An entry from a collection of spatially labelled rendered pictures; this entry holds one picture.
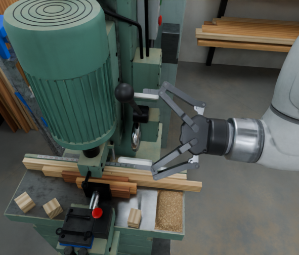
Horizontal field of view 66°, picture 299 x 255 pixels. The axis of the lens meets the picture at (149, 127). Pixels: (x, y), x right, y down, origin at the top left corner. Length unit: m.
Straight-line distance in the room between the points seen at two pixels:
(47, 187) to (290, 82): 0.80
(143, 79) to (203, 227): 1.32
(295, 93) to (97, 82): 0.35
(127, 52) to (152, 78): 0.11
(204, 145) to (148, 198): 0.43
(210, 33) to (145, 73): 1.86
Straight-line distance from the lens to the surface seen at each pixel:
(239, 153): 0.47
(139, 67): 0.71
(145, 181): 0.85
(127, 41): 0.68
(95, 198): 0.80
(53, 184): 0.94
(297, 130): 0.47
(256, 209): 2.01
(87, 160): 0.75
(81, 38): 0.43
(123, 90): 0.40
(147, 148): 1.09
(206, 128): 0.48
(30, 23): 0.45
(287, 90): 0.46
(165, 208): 0.81
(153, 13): 0.74
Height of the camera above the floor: 1.68
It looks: 48 degrees down
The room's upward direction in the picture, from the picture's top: 2 degrees clockwise
